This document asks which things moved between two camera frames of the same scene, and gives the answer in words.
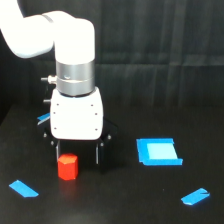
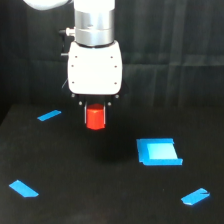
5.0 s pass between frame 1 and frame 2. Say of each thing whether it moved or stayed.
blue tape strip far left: stayed
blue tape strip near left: stayed
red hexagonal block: moved
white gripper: moved
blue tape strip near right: stayed
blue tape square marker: stayed
